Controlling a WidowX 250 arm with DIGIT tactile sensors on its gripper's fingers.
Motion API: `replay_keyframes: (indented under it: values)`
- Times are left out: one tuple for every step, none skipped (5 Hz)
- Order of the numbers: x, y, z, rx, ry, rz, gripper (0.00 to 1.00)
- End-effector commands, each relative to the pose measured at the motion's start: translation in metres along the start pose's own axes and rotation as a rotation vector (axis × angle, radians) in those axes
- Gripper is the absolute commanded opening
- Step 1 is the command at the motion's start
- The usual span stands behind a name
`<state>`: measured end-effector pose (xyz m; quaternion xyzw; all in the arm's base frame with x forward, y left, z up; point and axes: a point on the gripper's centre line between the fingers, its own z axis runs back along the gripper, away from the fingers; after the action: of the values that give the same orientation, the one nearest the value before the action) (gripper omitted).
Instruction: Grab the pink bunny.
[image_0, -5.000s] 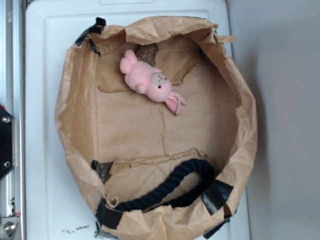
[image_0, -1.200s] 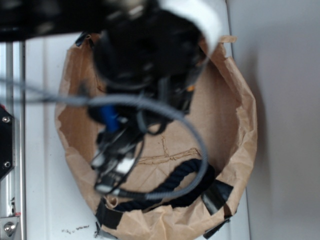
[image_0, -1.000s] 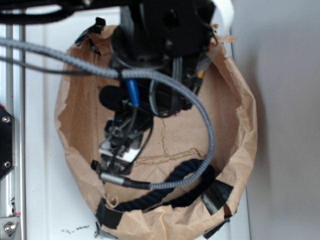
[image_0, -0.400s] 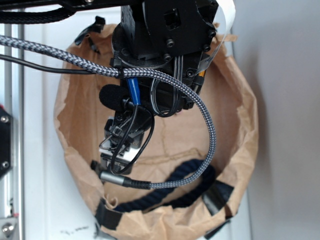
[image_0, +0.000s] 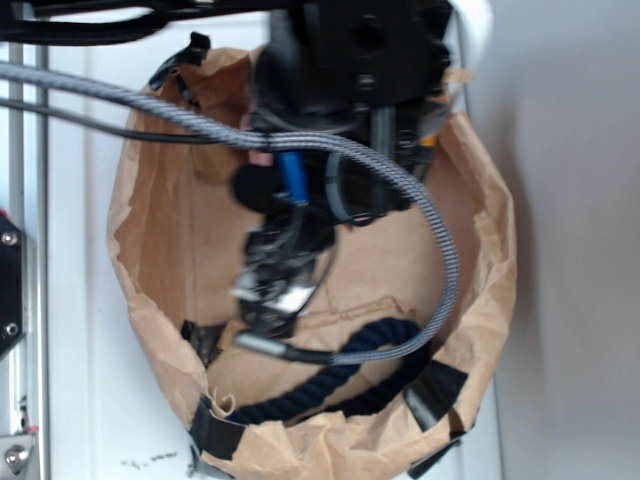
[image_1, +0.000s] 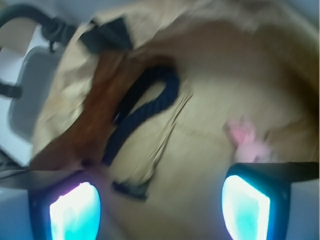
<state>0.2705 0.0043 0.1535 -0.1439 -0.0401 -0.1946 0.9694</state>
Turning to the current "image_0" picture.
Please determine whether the black tape front left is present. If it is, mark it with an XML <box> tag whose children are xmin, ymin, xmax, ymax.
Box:
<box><xmin>189</xmin><ymin>396</ymin><xmax>247</xmax><ymax>460</ymax></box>

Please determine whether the black tape front right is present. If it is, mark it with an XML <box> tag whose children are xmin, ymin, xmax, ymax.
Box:
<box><xmin>402</xmin><ymin>360</ymin><xmax>468</xmax><ymax>432</ymax></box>

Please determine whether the dark navy rope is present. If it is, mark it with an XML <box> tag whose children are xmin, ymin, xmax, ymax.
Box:
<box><xmin>227</xmin><ymin>319</ymin><xmax>434</xmax><ymax>426</ymax></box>

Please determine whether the aluminium frame rail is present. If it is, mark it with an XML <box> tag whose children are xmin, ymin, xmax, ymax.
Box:
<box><xmin>0</xmin><ymin>42</ymin><xmax>51</xmax><ymax>480</ymax></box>

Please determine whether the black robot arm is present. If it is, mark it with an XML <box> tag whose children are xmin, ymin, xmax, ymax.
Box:
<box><xmin>232</xmin><ymin>1</ymin><xmax>493</xmax><ymax>338</ymax></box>

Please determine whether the brown paper bag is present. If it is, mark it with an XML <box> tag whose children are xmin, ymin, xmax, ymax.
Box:
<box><xmin>106</xmin><ymin>43</ymin><xmax>517</xmax><ymax>480</ymax></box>

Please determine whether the grey braided cable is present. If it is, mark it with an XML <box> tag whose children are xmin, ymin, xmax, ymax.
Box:
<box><xmin>0</xmin><ymin>61</ymin><xmax>460</xmax><ymax>365</ymax></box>

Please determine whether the black octagonal mount plate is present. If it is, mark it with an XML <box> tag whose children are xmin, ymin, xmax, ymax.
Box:
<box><xmin>0</xmin><ymin>211</ymin><xmax>24</xmax><ymax>358</ymax></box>

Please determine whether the black tape back corner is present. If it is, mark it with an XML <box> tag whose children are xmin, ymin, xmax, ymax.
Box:
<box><xmin>148</xmin><ymin>32</ymin><xmax>211</xmax><ymax>91</ymax></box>

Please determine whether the black tape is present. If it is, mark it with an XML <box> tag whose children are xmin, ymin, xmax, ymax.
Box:
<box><xmin>402</xmin><ymin>360</ymin><xmax>468</xmax><ymax>432</ymax></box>
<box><xmin>189</xmin><ymin>396</ymin><xmax>247</xmax><ymax>460</ymax></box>

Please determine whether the thin black cable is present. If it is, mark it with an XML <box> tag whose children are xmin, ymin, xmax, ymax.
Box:
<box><xmin>0</xmin><ymin>97</ymin><xmax>241</xmax><ymax>147</ymax></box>

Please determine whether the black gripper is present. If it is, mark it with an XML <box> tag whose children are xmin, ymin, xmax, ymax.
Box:
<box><xmin>233</xmin><ymin>145</ymin><xmax>437</xmax><ymax>335</ymax></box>

